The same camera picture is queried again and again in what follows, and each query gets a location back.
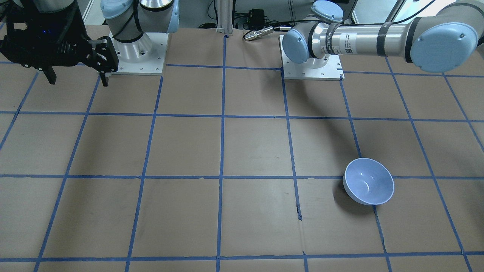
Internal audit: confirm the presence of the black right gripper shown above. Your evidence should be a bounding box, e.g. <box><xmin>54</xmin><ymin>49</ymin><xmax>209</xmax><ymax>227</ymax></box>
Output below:
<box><xmin>1</xmin><ymin>0</ymin><xmax>119</xmax><ymax>87</ymax></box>

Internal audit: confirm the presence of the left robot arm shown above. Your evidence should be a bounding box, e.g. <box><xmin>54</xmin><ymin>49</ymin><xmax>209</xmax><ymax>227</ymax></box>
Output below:
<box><xmin>281</xmin><ymin>0</ymin><xmax>484</xmax><ymax>73</ymax></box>

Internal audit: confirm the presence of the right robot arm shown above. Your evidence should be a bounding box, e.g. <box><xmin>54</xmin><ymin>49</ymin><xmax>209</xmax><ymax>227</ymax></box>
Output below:
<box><xmin>1</xmin><ymin>0</ymin><xmax>179</xmax><ymax>86</ymax></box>

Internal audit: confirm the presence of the blue bowl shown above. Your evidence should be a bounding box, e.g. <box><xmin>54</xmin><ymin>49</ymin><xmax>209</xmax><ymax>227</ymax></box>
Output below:
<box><xmin>343</xmin><ymin>158</ymin><xmax>395</xmax><ymax>206</ymax></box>

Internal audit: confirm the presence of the silver metal cylinder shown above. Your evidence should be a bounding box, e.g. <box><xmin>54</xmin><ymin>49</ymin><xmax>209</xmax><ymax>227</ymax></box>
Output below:
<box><xmin>242</xmin><ymin>26</ymin><xmax>274</xmax><ymax>42</ymax></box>

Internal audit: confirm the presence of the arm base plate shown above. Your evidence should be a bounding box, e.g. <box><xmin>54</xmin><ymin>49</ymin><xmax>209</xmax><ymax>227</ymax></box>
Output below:
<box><xmin>279</xmin><ymin>35</ymin><xmax>345</xmax><ymax>81</ymax></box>
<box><xmin>111</xmin><ymin>32</ymin><xmax>171</xmax><ymax>75</ymax></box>

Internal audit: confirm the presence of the aluminium frame post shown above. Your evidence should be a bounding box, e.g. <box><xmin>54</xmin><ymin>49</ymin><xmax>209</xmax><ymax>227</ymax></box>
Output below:
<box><xmin>214</xmin><ymin>0</ymin><xmax>235</xmax><ymax>37</ymax></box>

